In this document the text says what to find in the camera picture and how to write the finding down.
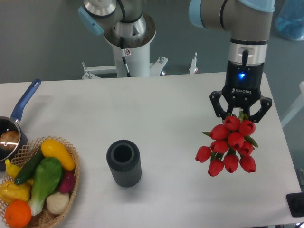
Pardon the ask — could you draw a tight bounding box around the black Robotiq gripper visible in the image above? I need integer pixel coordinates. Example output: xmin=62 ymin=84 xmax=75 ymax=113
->
xmin=209 ymin=61 xmax=272 ymax=123

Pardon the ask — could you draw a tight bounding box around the red tulip bouquet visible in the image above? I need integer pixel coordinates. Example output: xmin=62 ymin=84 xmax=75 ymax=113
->
xmin=195 ymin=112 xmax=258 ymax=177

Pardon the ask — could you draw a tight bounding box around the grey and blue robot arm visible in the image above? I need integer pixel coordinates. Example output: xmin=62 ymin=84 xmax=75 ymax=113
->
xmin=189 ymin=0 xmax=275 ymax=123

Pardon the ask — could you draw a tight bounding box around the dark grey ribbed vase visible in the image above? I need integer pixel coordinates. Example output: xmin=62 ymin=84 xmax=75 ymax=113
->
xmin=106 ymin=140 xmax=142 ymax=188

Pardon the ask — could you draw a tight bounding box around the blue transparent bag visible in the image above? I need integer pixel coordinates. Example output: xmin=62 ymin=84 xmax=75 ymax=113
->
xmin=275 ymin=0 xmax=304 ymax=41

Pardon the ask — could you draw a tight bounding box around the black device at edge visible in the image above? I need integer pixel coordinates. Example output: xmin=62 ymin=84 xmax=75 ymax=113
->
xmin=286 ymin=192 xmax=304 ymax=218

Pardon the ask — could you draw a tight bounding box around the purple red radish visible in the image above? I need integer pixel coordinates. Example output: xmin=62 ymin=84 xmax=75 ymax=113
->
xmin=58 ymin=171 xmax=76 ymax=193

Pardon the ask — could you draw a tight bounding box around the yellow squash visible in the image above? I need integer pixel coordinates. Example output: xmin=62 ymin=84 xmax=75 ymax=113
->
xmin=41 ymin=139 xmax=76 ymax=171

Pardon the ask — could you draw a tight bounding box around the green bok choy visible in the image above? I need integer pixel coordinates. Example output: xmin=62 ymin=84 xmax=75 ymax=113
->
xmin=28 ymin=157 xmax=63 ymax=216

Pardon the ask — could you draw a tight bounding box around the white garlic bulb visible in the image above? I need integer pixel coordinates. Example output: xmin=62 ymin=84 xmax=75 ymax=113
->
xmin=46 ymin=192 xmax=69 ymax=215

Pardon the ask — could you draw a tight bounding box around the woven wicker basket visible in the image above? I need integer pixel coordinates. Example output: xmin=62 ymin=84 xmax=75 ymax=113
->
xmin=10 ymin=136 xmax=80 ymax=228

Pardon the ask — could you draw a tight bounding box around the dark green cucumber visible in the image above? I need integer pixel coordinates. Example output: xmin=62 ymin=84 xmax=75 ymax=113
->
xmin=14 ymin=150 xmax=45 ymax=185

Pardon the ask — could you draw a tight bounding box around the brown bread roll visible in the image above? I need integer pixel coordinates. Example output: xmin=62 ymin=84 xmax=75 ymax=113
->
xmin=0 ymin=131 xmax=19 ymax=151

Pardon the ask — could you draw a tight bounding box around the orange fruit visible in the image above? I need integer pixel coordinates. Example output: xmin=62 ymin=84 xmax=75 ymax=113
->
xmin=4 ymin=200 xmax=32 ymax=228

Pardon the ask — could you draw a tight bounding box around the white frame right edge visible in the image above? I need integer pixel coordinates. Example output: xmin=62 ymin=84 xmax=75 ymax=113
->
xmin=281 ymin=81 xmax=304 ymax=128

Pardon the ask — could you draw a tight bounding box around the white table clamp bracket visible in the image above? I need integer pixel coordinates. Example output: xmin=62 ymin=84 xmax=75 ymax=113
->
xmin=82 ymin=52 xmax=198 ymax=79

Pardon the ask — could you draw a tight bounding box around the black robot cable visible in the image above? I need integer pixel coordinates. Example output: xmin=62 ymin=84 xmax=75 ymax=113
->
xmin=119 ymin=37 xmax=132 ymax=78

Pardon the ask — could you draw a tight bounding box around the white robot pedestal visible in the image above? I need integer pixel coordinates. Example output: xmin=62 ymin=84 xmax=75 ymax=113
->
xmin=77 ymin=0 xmax=157 ymax=78

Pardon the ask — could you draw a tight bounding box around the blue handled saucepan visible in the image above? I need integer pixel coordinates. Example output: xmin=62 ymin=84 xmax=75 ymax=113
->
xmin=0 ymin=79 xmax=41 ymax=171

